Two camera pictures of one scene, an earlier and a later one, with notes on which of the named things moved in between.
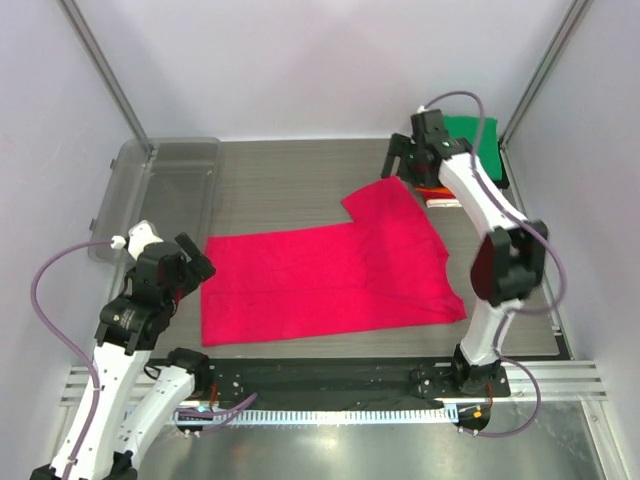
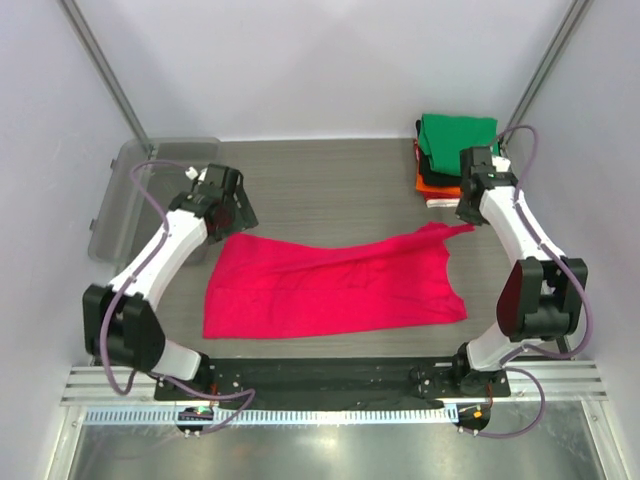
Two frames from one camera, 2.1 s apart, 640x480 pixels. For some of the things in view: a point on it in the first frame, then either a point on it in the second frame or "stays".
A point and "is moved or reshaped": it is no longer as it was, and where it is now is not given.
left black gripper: x=200 y=262 to x=244 y=217
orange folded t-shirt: x=444 y=190 stays
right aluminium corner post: x=573 y=18 stays
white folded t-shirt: x=442 y=202 stays
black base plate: x=343 y=382 stays
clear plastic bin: x=174 y=186 stays
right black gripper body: x=410 y=166 to x=467 y=213
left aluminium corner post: x=105 y=68 stays
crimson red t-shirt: x=386 y=269 is moved or reshaped
